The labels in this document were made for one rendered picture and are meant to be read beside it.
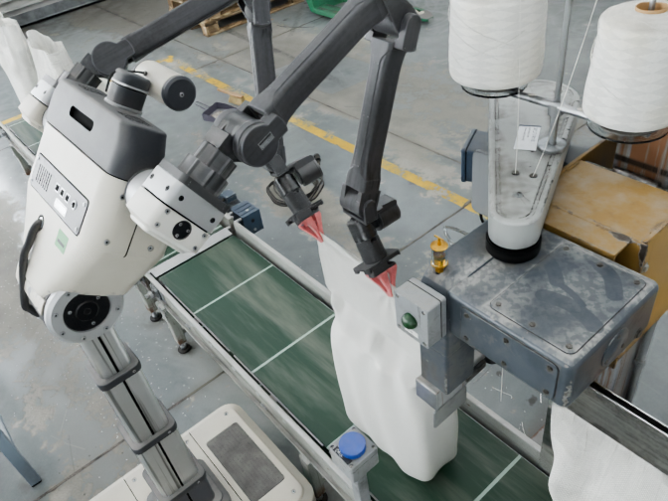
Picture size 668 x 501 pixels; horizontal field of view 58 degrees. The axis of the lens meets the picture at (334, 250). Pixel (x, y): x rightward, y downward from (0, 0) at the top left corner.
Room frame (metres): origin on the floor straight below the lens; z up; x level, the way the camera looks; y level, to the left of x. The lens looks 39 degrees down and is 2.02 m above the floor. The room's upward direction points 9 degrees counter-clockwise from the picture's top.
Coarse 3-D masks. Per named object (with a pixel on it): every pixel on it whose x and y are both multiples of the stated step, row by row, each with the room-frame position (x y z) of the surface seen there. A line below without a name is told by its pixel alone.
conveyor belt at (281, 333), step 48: (240, 240) 2.17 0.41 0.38; (192, 288) 1.89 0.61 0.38; (240, 288) 1.84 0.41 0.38; (288, 288) 1.80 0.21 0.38; (240, 336) 1.58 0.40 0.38; (288, 336) 1.54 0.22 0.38; (288, 384) 1.32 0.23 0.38; (336, 384) 1.28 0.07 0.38; (336, 432) 1.10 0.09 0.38; (480, 432) 1.01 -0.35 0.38; (384, 480) 0.91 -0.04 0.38; (432, 480) 0.89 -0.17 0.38; (480, 480) 0.86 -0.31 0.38; (528, 480) 0.84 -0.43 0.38
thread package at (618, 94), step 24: (648, 0) 0.85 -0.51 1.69; (600, 24) 0.82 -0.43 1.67; (624, 24) 0.78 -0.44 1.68; (648, 24) 0.77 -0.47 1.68; (600, 48) 0.81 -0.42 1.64; (624, 48) 0.77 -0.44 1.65; (648, 48) 0.75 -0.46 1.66; (600, 72) 0.79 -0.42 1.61; (624, 72) 0.76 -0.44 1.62; (648, 72) 0.75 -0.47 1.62; (600, 96) 0.78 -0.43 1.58; (624, 96) 0.76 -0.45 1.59; (648, 96) 0.74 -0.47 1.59; (600, 120) 0.78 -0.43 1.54; (624, 120) 0.75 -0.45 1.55; (648, 120) 0.74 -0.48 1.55
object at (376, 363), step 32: (320, 256) 1.27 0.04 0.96; (352, 256) 1.15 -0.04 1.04; (352, 288) 1.15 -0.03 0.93; (352, 320) 1.13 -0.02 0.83; (384, 320) 1.05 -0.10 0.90; (352, 352) 1.06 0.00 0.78; (384, 352) 1.01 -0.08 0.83; (416, 352) 0.95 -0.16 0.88; (352, 384) 1.07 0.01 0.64; (384, 384) 0.95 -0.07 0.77; (352, 416) 1.09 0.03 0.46; (384, 416) 0.95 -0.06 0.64; (416, 416) 0.87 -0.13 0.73; (384, 448) 0.98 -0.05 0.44; (416, 448) 0.87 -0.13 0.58; (448, 448) 0.90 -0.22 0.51
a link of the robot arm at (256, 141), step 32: (352, 0) 1.12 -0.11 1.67; (384, 0) 1.11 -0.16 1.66; (320, 32) 1.09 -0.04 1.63; (352, 32) 1.08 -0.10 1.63; (384, 32) 1.16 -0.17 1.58; (320, 64) 1.03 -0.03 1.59; (256, 96) 1.00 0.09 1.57; (288, 96) 0.99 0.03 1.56; (256, 128) 0.92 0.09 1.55; (256, 160) 0.91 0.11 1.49
